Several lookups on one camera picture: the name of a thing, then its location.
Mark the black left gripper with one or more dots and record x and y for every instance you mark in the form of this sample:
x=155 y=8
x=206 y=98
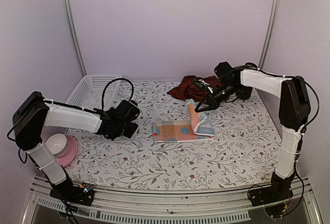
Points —
x=131 y=130

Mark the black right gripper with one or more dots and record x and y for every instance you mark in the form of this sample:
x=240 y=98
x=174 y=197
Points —
x=211 y=100

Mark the blue orange patterned towel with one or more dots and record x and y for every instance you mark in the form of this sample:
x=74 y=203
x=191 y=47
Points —
x=198 y=127

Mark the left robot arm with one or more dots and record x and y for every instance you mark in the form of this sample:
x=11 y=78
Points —
x=36 y=112

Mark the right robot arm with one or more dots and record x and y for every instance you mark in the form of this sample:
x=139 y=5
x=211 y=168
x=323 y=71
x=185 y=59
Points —
x=294 y=108

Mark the dark red towel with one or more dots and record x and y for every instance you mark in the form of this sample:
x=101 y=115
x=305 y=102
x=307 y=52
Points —
x=188 y=90

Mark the black cylinder cup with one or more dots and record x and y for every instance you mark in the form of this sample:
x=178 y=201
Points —
x=244 y=92

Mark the white plastic basket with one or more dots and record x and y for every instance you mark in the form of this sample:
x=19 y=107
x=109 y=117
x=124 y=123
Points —
x=88 y=92

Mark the floral tablecloth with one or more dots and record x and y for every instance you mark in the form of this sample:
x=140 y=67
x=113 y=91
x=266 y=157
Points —
x=244 y=151

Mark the pink plate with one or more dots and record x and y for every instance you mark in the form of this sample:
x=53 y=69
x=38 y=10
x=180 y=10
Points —
x=70 y=153

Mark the white bowl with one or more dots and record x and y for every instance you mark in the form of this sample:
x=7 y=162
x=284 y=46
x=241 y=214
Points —
x=57 y=144

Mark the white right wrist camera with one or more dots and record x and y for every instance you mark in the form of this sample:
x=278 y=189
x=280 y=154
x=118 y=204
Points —
x=201 y=84

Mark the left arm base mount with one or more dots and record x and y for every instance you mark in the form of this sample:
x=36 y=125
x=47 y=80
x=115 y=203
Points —
x=68 y=192

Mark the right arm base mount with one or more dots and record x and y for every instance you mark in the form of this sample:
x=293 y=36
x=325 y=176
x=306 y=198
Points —
x=280 y=189

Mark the front aluminium rail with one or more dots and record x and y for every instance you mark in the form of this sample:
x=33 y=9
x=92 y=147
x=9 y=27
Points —
x=117 y=205

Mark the right aluminium frame post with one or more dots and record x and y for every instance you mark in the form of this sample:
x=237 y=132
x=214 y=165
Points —
x=269 y=32

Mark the aluminium frame post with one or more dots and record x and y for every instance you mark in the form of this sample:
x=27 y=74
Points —
x=74 y=38
x=269 y=32

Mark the left aluminium frame post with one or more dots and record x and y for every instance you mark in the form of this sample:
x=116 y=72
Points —
x=74 y=38

